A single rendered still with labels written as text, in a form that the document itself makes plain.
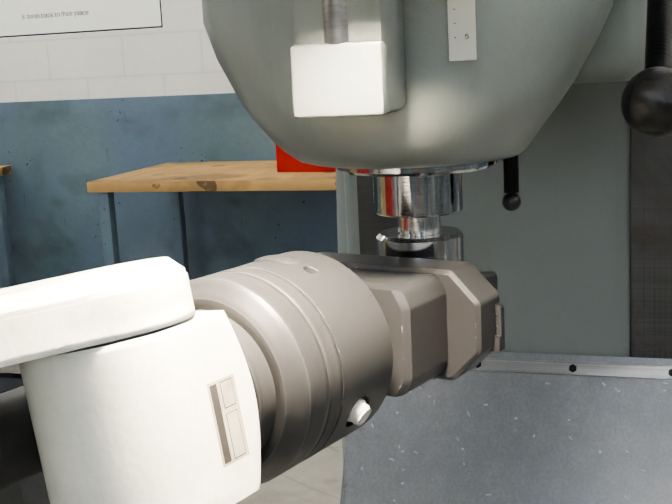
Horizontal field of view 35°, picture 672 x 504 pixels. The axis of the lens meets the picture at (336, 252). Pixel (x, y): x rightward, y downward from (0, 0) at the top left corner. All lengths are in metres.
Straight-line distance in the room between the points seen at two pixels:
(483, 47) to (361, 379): 0.15
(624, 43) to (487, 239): 0.35
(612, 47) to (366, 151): 0.21
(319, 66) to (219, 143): 4.79
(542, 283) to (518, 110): 0.47
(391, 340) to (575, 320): 0.49
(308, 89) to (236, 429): 0.14
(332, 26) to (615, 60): 0.25
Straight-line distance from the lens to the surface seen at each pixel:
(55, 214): 5.74
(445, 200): 0.55
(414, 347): 0.49
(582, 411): 0.95
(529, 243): 0.95
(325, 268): 0.46
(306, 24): 0.45
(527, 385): 0.96
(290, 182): 4.24
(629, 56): 0.65
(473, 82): 0.47
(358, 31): 0.44
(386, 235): 0.57
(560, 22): 0.49
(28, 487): 2.48
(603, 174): 0.93
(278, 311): 0.42
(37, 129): 5.73
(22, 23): 5.75
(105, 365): 0.37
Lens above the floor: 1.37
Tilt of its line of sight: 11 degrees down
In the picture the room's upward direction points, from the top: 3 degrees counter-clockwise
